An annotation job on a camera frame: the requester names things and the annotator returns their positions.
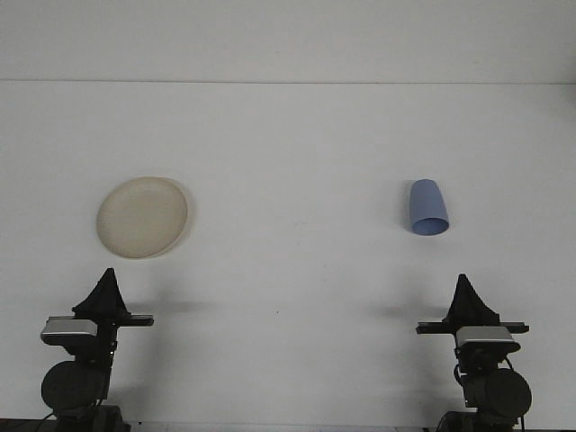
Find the pale blue cup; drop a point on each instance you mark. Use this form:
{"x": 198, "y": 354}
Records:
{"x": 426, "y": 202}

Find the pale cream round plate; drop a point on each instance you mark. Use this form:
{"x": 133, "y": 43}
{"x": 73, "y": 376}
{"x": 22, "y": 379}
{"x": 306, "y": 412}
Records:
{"x": 141, "y": 218}

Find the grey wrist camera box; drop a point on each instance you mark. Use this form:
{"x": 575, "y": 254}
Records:
{"x": 67, "y": 327}
{"x": 485, "y": 335}

